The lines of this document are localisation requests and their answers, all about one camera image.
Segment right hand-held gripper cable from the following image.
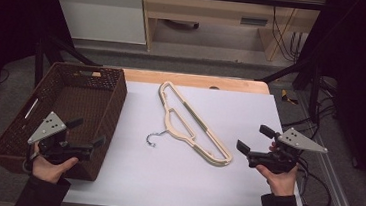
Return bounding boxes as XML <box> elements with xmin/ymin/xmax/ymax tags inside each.
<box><xmin>291</xmin><ymin>156</ymin><xmax>337</xmax><ymax>206</ymax></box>

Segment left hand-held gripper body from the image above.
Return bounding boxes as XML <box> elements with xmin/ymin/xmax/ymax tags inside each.
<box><xmin>25</xmin><ymin>109</ymin><xmax>98</xmax><ymax>168</ymax></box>

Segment light wooden desk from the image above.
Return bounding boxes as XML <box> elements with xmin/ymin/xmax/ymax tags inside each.
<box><xmin>134</xmin><ymin>0</ymin><xmax>329</xmax><ymax>67</ymax></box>

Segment black metal stand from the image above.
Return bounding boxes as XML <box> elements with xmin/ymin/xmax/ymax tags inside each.
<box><xmin>256</xmin><ymin>53</ymin><xmax>325</xmax><ymax>125</ymax></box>
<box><xmin>31</xmin><ymin>33</ymin><xmax>106</xmax><ymax>92</ymax></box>

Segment person's right hand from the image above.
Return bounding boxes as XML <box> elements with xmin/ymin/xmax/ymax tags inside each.
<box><xmin>253</xmin><ymin>163</ymin><xmax>300</xmax><ymax>198</ymax></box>

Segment brown woven plastic basket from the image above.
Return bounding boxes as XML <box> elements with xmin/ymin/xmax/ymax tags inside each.
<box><xmin>0</xmin><ymin>56</ymin><xmax>131</xmax><ymax>185</ymax></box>

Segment hand-held gripper cable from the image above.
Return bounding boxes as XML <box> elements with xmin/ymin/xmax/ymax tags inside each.
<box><xmin>21</xmin><ymin>150</ymin><xmax>39</xmax><ymax>176</ymax></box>
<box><xmin>291</xmin><ymin>156</ymin><xmax>337</xmax><ymax>206</ymax></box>

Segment person's left hand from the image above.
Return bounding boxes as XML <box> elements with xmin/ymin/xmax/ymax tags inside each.
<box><xmin>30</xmin><ymin>146</ymin><xmax>80</xmax><ymax>187</ymax></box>

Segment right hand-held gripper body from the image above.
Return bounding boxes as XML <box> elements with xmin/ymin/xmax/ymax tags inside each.
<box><xmin>245</xmin><ymin>123</ymin><xmax>330</xmax><ymax>179</ymax></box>

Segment aluminium rail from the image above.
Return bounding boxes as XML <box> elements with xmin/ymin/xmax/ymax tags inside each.
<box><xmin>286</xmin><ymin>92</ymin><xmax>366</xmax><ymax>206</ymax></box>

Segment yellow and black tool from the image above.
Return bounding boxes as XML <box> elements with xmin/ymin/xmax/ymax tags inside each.
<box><xmin>279</xmin><ymin>89</ymin><xmax>300</xmax><ymax>106</ymax></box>

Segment black floor cables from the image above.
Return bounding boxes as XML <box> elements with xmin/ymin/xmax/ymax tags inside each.
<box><xmin>281</xmin><ymin>73</ymin><xmax>340</xmax><ymax>137</ymax></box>

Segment hanging black cables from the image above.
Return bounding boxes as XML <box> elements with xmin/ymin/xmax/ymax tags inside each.
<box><xmin>264</xmin><ymin>0</ymin><xmax>306</xmax><ymax>64</ymax></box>

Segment left hand-held gripper cable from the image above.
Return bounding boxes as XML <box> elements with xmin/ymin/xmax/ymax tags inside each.
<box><xmin>21</xmin><ymin>150</ymin><xmax>39</xmax><ymax>176</ymax></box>

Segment white cabinet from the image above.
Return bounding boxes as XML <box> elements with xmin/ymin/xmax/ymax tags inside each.
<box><xmin>42</xmin><ymin>0</ymin><xmax>151</xmax><ymax>46</ymax></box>

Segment white table mat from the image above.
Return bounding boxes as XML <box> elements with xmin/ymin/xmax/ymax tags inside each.
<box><xmin>61</xmin><ymin>75</ymin><xmax>320</xmax><ymax>206</ymax></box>

